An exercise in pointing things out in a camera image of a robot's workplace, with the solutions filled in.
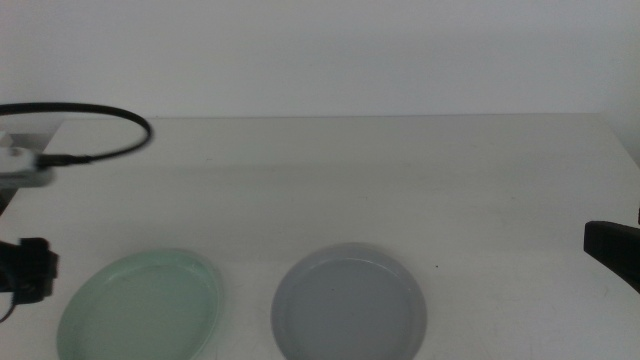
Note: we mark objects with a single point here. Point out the grey shallow bowl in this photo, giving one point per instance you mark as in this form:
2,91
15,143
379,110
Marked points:
350,310

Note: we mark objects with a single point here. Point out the pale green shallow bowl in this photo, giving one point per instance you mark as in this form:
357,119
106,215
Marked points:
140,310

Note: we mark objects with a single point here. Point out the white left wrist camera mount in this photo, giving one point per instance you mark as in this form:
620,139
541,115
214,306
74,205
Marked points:
22,167

